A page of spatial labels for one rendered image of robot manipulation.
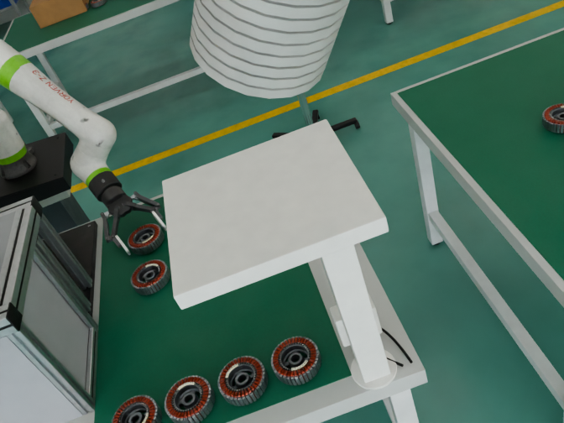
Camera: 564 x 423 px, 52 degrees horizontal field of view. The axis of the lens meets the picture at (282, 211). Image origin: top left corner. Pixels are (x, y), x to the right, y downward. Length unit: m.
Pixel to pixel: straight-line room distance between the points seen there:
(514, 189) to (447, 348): 0.79
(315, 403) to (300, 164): 0.52
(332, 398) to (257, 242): 0.46
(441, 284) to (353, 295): 1.37
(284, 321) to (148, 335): 0.37
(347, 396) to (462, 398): 0.89
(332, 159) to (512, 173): 0.73
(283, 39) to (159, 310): 1.16
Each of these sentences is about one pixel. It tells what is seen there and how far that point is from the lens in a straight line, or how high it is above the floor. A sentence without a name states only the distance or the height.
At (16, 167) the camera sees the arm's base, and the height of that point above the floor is 0.86.
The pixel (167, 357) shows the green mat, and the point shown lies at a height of 0.75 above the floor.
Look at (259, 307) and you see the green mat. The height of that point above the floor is 0.75.
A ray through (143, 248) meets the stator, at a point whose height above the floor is 0.78.
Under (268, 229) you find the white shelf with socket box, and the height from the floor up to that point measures 1.20.
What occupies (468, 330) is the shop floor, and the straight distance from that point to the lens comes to 2.27.
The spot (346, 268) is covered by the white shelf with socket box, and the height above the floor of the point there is 1.11.
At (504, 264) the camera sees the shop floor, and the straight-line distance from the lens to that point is 2.47.
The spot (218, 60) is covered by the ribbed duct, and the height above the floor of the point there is 1.60.
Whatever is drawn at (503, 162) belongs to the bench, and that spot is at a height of 0.75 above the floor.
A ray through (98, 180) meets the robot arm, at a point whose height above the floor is 0.93.
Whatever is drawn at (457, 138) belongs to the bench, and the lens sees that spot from 1.86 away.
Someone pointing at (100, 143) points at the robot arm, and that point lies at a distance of 1.91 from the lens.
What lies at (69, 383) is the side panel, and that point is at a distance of 1.45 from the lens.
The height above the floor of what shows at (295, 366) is 0.77.
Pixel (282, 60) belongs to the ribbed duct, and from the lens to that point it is 0.60.
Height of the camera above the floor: 1.84
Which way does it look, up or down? 39 degrees down
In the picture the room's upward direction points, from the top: 21 degrees counter-clockwise
